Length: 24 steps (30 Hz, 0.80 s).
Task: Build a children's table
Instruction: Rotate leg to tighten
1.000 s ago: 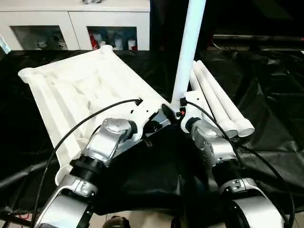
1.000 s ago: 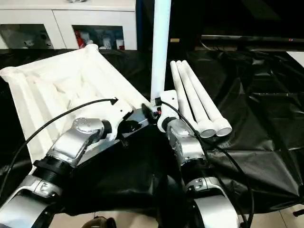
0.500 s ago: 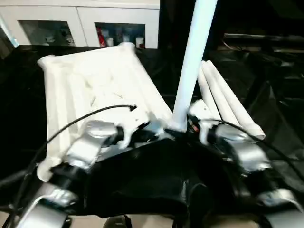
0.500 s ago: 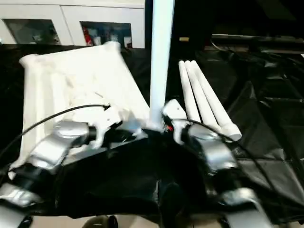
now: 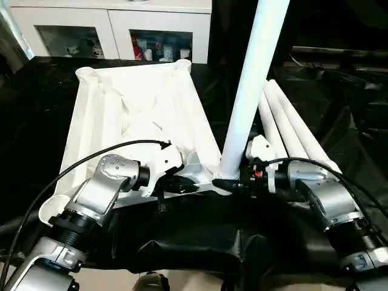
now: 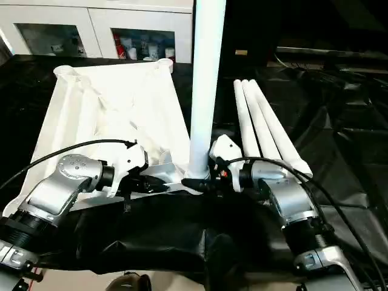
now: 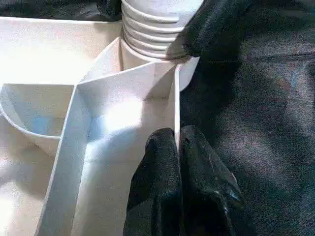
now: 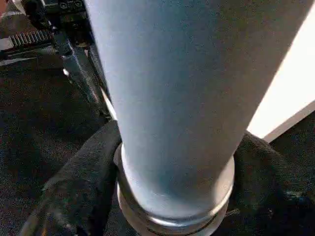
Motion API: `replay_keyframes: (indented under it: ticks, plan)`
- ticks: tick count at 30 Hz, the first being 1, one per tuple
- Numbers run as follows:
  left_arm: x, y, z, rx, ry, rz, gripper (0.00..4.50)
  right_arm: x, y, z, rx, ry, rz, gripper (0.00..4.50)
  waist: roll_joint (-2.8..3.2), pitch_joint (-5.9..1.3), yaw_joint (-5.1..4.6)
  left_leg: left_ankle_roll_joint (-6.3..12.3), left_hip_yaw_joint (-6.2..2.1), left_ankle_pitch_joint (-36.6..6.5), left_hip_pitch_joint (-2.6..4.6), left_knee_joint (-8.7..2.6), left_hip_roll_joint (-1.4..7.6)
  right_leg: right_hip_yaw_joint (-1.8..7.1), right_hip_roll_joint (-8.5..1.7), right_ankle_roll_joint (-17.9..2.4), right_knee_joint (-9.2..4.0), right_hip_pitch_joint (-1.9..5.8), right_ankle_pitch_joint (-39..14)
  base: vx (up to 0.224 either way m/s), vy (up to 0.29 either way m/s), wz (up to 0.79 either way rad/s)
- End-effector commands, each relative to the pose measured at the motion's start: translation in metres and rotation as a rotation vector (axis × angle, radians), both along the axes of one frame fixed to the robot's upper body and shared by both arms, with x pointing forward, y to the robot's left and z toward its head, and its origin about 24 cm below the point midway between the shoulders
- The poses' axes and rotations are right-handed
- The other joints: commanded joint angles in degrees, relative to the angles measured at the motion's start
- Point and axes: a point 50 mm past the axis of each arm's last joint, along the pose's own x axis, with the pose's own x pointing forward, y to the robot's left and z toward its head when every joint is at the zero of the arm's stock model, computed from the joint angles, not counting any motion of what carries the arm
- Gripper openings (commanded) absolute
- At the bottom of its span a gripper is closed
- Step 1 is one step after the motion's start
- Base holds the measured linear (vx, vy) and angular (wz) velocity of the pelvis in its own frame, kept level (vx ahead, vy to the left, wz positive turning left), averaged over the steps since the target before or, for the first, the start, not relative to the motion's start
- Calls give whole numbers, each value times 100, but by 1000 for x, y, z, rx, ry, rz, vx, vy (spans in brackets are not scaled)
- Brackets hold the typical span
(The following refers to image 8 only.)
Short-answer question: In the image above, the white plastic table leg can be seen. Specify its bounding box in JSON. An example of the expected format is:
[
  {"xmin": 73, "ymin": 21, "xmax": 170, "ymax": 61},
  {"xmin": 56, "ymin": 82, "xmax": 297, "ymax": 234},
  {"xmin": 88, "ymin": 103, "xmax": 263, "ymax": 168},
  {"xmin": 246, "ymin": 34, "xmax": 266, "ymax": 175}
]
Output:
[{"xmin": 83, "ymin": 0, "xmax": 315, "ymax": 222}]

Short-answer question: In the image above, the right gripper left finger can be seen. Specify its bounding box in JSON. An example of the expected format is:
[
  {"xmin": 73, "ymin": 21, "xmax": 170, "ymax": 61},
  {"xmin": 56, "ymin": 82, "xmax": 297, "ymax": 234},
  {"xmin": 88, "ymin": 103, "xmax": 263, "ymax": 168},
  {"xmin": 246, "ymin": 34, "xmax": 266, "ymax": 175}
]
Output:
[{"xmin": 19, "ymin": 119, "xmax": 124, "ymax": 236}]

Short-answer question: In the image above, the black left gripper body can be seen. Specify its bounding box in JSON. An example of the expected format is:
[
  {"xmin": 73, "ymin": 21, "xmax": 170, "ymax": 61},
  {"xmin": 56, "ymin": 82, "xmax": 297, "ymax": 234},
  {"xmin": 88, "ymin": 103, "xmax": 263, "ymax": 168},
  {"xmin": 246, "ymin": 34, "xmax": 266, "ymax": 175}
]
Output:
[{"xmin": 0, "ymin": 0, "xmax": 94, "ymax": 55}]

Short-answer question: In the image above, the white plastic table top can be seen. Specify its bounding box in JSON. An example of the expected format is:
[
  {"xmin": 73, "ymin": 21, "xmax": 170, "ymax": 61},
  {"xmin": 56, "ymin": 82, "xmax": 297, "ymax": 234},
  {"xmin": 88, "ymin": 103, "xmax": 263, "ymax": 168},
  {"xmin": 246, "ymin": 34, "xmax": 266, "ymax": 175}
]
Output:
[{"xmin": 101, "ymin": 4, "xmax": 315, "ymax": 236}]

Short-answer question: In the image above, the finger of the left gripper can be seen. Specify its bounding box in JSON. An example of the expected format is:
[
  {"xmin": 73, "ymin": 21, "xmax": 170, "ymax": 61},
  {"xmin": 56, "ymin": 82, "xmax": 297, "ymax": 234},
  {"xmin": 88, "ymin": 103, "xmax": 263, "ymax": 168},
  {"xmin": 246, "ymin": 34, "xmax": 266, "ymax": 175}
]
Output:
[{"xmin": 52, "ymin": 29, "xmax": 112, "ymax": 119}]

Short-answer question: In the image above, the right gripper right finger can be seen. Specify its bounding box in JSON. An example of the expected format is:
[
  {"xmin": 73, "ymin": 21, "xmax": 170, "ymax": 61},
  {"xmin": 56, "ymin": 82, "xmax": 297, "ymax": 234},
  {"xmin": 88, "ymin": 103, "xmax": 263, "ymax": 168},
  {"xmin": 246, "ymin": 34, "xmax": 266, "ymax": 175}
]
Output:
[{"xmin": 212, "ymin": 132, "xmax": 315, "ymax": 236}]

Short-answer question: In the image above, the black work mat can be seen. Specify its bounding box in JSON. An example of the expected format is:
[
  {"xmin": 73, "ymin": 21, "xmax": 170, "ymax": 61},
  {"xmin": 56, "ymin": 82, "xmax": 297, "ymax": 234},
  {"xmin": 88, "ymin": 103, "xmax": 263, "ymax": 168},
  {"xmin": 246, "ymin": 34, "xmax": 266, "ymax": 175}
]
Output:
[{"xmin": 0, "ymin": 29, "xmax": 315, "ymax": 236}]

